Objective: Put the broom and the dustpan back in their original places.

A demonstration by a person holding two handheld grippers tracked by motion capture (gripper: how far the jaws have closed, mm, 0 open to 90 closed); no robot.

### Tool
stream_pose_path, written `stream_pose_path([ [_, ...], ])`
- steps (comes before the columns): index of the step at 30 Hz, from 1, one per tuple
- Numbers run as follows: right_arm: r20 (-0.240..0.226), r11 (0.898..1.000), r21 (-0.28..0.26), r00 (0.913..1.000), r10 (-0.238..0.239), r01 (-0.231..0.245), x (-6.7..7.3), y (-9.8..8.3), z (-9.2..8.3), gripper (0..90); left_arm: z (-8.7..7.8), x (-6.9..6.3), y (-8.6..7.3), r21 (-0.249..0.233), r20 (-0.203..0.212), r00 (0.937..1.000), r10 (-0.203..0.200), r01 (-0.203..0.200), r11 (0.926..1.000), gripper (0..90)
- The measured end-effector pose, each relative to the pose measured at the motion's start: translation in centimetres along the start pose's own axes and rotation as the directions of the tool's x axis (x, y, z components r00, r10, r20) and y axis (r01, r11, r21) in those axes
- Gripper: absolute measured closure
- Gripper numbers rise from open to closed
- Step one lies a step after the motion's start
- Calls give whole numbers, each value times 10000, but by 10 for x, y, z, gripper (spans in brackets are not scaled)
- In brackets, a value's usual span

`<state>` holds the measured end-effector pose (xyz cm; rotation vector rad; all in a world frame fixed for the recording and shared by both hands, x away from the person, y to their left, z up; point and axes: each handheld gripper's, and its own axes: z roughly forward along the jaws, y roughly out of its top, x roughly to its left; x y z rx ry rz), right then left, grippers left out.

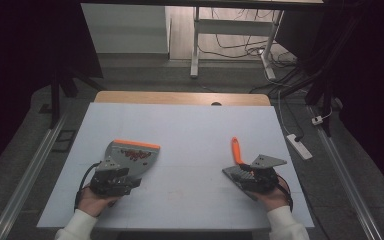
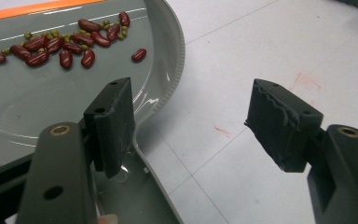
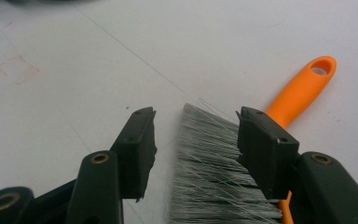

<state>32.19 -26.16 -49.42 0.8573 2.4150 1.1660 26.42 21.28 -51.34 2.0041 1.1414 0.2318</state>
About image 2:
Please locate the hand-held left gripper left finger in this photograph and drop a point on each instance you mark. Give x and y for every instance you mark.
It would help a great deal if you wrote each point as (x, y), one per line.
(113, 130)

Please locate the pile of red kidney beans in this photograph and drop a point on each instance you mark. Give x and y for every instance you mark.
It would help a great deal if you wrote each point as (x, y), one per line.
(37, 59)

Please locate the grey dustpan with orange edge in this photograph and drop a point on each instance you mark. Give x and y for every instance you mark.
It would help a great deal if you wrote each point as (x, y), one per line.
(59, 93)

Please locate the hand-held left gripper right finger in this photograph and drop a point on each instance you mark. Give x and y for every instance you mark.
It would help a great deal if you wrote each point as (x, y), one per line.
(279, 130)

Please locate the green mung beans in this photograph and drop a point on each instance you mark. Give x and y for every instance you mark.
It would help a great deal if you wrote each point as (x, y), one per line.
(54, 32)

